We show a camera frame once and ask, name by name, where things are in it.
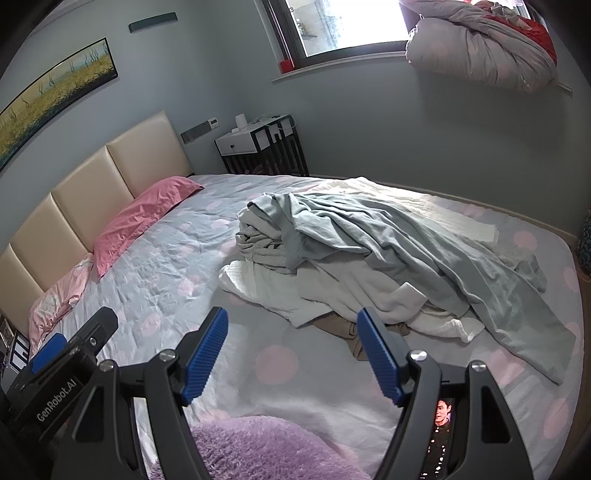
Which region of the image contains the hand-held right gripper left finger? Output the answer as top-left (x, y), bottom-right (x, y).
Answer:
top-left (55, 307), bottom-right (232, 480)

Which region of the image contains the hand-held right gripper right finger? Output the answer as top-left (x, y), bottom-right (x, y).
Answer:
top-left (358, 307), bottom-right (539, 480)

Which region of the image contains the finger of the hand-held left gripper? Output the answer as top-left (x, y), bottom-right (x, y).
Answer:
top-left (68, 306), bottom-right (119, 357)
top-left (31, 332), bottom-right (69, 376)

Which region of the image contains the light mint knit sweater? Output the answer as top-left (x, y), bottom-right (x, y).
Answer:
top-left (235, 203), bottom-right (472, 329)

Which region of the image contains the grey-green cotton garment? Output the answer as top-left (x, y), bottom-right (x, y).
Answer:
top-left (238, 191), bottom-right (575, 386)

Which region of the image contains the white and black nightstand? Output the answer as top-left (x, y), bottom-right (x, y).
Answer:
top-left (215, 115), bottom-right (310, 177)
top-left (0, 314), bottom-right (33, 398)

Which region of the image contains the beige garment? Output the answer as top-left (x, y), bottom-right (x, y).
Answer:
top-left (314, 316), bottom-right (411, 361)

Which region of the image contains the light pink printed pillow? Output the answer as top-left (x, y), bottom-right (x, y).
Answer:
top-left (28, 253), bottom-right (95, 347)

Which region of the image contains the white waffle garment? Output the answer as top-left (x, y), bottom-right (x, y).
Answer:
top-left (218, 261), bottom-right (485, 343)

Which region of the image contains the bed with dotted grey sheet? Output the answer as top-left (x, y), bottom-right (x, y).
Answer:
top-left (0, 173), bottom-right (585, 480)

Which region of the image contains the smartphone with lit screen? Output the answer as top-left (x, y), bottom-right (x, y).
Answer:
top-left (418, 396), bottom-right (459, 480)

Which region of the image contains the purple fluffy cloth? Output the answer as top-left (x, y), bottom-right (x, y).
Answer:
top-left (148, 414), bottom-right (370, 480)

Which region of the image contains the dark pink pillow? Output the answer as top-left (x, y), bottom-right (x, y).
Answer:
top-left (93, 176), bottom-right (205, 280)

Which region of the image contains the beige padded headboard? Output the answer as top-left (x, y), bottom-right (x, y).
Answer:
top-left (0, 110), bottom-right (194, 310)

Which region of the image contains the teal textured object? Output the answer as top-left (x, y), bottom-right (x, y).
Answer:
top-left (576, 226), bottom-right (591, 278)

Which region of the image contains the framed yellow landscape painting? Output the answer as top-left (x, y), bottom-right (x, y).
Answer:
top-left (0, 38), bottom-right (119, 172)

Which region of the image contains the white windowsill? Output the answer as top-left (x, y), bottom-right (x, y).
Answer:
top-left (271, 50), bottom-right (573, 93)

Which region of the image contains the grey and red duvet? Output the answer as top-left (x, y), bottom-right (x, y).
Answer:
top-left (405, 0), bottom-right (559, 93)

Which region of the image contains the window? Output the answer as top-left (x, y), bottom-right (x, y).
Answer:
top-left (261, 0), bottom-right (541, 61)

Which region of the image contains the grey wall switch panel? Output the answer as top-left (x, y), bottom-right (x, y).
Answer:
top-left (180, 121), bottom-right (214, 143)

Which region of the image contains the dark wall bar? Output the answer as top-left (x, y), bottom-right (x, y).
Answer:
top-left (128, 12), bottom-right (178, 33)

